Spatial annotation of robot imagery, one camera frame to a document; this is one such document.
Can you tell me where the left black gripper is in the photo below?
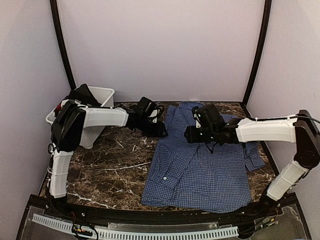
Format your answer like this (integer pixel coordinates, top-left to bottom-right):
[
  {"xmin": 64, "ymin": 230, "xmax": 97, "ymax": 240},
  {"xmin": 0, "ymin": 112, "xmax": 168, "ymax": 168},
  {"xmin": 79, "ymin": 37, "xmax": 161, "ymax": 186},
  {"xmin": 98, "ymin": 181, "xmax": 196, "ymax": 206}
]
[{"xmin": 138, "ymin": 116, "xmax": 168, "ymax": 138}]

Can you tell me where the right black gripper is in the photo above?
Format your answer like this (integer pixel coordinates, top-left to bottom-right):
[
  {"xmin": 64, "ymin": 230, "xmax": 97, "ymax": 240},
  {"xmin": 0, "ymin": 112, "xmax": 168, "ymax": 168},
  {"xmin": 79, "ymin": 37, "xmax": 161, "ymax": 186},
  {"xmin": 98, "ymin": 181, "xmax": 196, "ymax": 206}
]
[{"xmin": 184, "ymin": 125, "xmax": 217, "ymax": 143}]

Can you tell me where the blue checked long sleeve shirt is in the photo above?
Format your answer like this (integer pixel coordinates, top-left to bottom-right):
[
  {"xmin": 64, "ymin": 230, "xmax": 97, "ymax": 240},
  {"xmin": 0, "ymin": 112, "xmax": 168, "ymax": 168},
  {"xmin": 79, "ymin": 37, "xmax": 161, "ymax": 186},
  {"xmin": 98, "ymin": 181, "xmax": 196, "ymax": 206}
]
[{"xmin": 141, "ymin": 102, "xmax": 265, "ymax": 214}]

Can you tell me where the white plastic bin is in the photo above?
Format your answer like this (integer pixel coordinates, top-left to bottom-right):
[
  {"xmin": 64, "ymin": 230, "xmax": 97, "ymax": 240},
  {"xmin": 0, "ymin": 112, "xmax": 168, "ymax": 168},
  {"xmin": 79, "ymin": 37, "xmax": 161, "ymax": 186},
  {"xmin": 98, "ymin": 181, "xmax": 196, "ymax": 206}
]
[{"xmin": 44, "ymin": 85, "xmax": 116, "ymax": 150}]

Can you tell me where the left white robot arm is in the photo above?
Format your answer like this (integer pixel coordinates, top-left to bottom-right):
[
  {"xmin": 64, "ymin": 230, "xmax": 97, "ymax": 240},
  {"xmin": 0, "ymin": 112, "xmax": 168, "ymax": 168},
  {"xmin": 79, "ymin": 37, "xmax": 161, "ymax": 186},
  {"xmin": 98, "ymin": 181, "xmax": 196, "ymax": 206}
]
[{"xmin": 47, "ymin": 97, "xmax": 168, "ymax": 218}]

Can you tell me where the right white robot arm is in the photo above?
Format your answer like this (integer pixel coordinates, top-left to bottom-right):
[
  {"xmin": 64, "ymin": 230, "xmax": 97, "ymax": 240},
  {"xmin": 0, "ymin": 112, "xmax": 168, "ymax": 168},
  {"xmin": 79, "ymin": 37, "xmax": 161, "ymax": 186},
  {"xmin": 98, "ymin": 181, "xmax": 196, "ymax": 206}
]
[{"xmin": 184, "ymin": 106, "xmax": 320, "ymax": 217}]

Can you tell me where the black white patterned shirt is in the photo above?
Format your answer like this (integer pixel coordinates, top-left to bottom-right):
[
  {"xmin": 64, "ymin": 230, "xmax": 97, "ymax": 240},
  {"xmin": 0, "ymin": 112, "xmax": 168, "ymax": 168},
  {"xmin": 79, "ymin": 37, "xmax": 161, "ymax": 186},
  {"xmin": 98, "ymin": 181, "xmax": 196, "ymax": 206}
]
[{"xmin": 64, "ymin": 83, "xmax": 101, "ymax": 107}]

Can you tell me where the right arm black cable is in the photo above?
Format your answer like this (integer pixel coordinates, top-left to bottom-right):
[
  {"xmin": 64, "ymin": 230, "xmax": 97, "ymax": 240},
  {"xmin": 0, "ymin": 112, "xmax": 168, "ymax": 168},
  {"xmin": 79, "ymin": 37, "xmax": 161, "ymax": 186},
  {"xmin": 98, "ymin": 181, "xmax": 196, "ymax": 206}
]
[{"xmin": 204, "ymin": 141, "xmax": 218, "ymax": 154}]

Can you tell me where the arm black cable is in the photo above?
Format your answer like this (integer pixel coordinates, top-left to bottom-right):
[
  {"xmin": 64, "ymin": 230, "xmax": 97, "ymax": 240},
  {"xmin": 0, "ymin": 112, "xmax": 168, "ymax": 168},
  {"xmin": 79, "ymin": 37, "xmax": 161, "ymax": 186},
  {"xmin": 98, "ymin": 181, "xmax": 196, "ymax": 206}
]
[
  {"xmin": 129, "ymin": 104, "xmax": 166, "ymax": 138},
  {"xmin": 204, "ymin": 141, "xmax": 218, "ymax": 154}
]

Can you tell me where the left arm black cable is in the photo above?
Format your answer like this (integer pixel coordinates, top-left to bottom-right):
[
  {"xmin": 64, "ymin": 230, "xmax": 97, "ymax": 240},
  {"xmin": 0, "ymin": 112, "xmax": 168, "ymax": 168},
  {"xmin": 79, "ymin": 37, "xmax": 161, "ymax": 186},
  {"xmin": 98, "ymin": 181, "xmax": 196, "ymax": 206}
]
[{"xmin": 129, "ymin": 104, "xmax": 166, "ymax": 138}]

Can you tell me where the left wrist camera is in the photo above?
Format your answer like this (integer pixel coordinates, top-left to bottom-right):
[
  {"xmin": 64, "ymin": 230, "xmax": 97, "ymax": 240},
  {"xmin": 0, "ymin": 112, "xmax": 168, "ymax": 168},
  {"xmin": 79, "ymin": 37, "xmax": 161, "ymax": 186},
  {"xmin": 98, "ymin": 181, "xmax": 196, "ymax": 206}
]
[{"xmin": 136, "ymin": 96, "xmax": 157, "ymax": 117}]

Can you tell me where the right black frame post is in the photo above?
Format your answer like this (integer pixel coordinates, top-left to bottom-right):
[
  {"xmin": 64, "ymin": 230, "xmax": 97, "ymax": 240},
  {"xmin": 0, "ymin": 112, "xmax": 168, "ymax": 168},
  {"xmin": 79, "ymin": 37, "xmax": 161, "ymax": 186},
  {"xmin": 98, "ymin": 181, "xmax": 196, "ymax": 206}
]
[{"xmin": 241, "ymin": 0, "xmax": 272, "ymax": 109}]

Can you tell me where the black frame post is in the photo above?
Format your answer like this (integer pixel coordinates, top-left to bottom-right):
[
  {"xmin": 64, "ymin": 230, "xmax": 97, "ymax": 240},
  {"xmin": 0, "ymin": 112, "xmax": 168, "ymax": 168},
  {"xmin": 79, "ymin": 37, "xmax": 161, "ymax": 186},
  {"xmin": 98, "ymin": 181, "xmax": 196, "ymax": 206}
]
[
  {"xmin": 241, "ymin": 0, "xmax": 272, "ymax": 109},
  {"xmin": 49, "ymin": 0, "xmax": 76, "ymax": 90}
]

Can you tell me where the white slotted cable duct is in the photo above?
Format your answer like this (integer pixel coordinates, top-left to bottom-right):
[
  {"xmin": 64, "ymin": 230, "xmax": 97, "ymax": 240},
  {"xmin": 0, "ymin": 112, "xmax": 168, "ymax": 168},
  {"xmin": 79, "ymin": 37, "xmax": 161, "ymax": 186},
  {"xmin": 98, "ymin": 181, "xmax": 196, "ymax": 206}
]
[{"xmin": 31, "ymin": 213, "xmax": 239, "ymax": 240}]

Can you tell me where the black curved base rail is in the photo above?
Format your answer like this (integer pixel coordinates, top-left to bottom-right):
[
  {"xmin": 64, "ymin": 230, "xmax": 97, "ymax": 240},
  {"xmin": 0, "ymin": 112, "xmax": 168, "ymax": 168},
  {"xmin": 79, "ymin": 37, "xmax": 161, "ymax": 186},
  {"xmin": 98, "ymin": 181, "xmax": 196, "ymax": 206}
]
[{"xmin": 16, "ymin": 193, "xmax": 313, "ymax": 240}]

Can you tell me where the left black frame post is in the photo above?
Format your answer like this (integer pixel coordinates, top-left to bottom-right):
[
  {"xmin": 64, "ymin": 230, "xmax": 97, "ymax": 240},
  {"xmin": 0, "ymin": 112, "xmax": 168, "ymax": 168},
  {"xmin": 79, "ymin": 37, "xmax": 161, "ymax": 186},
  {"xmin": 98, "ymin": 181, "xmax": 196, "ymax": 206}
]
[{"xmin": 49, "ymin": 0, "xmax": 76, "ymax": 90}]

